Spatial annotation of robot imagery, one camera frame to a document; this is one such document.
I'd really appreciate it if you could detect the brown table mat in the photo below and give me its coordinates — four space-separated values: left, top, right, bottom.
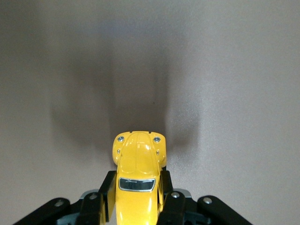
0 0 300 225

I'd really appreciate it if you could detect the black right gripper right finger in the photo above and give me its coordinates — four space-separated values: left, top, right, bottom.
158 170 288 225

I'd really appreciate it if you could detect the yellow beetle toy car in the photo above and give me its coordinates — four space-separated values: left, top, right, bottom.
112 130 168 225

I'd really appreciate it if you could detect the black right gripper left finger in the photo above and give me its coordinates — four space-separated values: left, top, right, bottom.
14 170 117 225

